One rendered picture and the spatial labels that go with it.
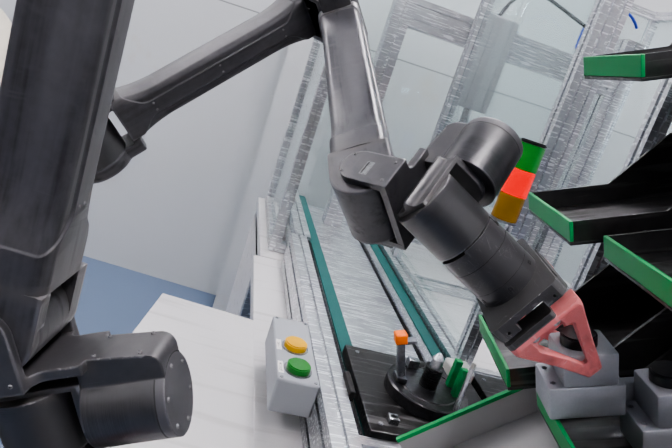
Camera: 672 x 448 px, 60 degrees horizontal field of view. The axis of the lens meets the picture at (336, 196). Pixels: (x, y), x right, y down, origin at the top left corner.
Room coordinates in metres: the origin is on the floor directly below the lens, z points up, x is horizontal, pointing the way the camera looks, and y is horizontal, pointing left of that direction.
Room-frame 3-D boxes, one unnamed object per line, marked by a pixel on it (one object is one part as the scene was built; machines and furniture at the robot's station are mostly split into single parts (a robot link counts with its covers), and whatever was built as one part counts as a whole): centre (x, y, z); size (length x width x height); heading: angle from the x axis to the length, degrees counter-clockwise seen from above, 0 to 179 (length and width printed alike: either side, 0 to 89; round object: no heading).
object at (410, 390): (0.88, -0.24, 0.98); 0.14 x 0.14 x 0.02
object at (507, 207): (1.09, -0.32, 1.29); 0.05 x 0.05 x 0.05
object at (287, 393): (0.92, -0.01, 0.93); 0.21 x 0.07 x 0.06; 12
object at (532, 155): (1.09, -0.32, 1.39); 0.05 x 0.05 x 0.05
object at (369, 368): (0.88, -0.24, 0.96); 0.24 x 0.24 x 0.02; 12
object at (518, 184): (1.09, -0.32, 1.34); 0.05 x 0.05 x 0.05
